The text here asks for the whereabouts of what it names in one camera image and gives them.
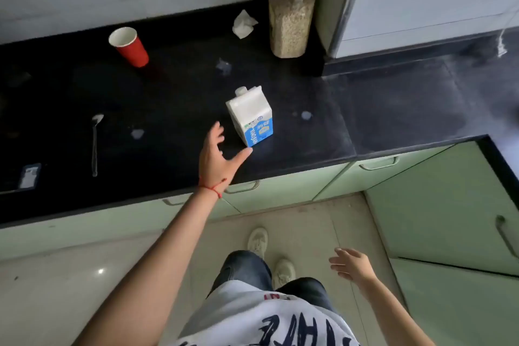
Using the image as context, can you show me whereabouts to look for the person's left hand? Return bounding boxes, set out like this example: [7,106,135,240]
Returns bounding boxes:
[197,121,254,196]

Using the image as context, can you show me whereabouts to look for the person's right hand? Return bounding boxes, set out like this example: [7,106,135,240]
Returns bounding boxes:
[328,247,378,290]

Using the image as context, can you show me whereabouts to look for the white blue milk carton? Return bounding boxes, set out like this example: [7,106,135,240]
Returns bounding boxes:
[225,85,275,148]

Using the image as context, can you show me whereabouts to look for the long metal spoon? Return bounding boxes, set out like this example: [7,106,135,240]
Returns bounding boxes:
[90,114,105,178]

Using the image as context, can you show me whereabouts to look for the red paper cup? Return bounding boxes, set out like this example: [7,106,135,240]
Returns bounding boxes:
[108,26,150,69]

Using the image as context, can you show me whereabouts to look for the white tissue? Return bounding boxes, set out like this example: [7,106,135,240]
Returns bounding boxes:
[231,9,259,40]

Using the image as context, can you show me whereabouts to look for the clear oatmeal jar gold lid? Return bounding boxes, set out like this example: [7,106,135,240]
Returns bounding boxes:
[267,0,319,59]

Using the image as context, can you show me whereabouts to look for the person's left forearm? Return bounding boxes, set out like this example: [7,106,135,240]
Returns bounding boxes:
[72,187,222,346]

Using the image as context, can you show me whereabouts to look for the person's right forearm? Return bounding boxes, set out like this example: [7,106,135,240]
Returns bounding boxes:
[356,272,437,346]

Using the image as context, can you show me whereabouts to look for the black stone countertop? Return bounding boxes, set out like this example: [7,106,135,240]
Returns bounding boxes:
[0,0,519,230]

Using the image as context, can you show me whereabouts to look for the white sneaker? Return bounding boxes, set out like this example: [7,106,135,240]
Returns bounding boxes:
[271,258,297,290]
[248,227,269,260]

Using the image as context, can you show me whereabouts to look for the dark blue jeans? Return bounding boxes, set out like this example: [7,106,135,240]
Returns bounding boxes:
[207,250,337,314]

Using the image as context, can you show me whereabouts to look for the white printed t-shirt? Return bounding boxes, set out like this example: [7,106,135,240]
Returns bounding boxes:
[170,280,362,346]

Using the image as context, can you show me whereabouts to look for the red string bracelet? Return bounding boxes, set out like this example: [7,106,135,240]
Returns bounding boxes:
[197,177,229,199]

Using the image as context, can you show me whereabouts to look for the metal cabinet handle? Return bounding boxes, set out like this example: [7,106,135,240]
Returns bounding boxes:
[162,195,192,207]
[495,215,519,260]
[224,180,261,195]
[358,156,401,172]

